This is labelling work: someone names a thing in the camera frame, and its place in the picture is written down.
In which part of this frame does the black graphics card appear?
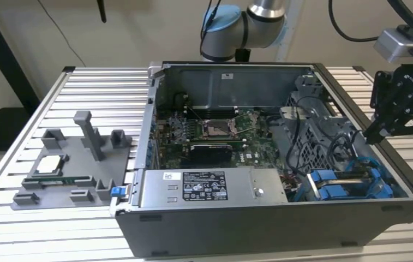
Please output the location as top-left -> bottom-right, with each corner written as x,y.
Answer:
187,138 -> 245,166

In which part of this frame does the CPU socket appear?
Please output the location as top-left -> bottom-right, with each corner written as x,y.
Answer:
200,118 -> 233,139

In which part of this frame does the grey parts rack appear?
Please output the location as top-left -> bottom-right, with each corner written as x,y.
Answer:
10,110 -> 133,211

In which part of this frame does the blue plastic bay clip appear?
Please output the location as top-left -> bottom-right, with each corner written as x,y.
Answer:
320,185 -> 348,200

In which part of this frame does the long black case wire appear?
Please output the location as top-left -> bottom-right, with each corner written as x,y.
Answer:
286,94 -> 326,172

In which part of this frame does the silver CPU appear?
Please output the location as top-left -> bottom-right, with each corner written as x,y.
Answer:
34,155 -> 65,175

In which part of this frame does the thick black wrist cable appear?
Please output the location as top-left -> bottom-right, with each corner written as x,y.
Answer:
386,0 -> 413,31

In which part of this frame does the black RAM slot bank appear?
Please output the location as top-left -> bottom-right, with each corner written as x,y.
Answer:
187,108 -> 237,120

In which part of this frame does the metal socket cover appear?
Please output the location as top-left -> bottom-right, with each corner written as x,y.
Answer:
232,112 -> 260,135

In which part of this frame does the thin metal locking lever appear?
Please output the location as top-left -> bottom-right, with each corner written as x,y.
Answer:
187,105 -> 204,121

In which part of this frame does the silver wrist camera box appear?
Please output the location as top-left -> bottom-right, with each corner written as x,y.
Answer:
372,28 -> 413,64

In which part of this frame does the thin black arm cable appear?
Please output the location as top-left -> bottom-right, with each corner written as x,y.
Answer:
200,0 -> 223,36

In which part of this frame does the grey disk bay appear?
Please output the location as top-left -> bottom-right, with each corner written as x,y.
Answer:
306,166 -> 394,203

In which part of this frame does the green RAM stick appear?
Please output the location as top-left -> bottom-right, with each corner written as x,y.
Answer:
25,177 -> 91,185

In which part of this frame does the silver perforated drive cage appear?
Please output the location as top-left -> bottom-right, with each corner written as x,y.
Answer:
280,75 -> 367,175

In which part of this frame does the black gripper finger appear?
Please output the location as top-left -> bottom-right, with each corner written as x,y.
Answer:
383,114 -> 413,137
363,70 -> 392,145

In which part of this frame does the green motherboard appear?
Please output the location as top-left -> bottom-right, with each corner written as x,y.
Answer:
152,109 -> 290,170

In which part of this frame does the black disk wire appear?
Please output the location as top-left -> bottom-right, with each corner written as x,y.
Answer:
327,130 -> 366,168

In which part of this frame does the silver power supply unit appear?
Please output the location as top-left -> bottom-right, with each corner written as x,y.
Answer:
139,168 -> 288,208

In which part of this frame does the black open PC case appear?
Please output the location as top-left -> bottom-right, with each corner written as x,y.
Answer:
109,60 -> 413,259

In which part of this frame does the black antenna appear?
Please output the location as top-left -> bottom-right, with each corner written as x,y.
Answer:
96,0 -> 107,23

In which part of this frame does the light blue disk wire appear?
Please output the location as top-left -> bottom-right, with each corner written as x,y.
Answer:
346,154 -> 380,175

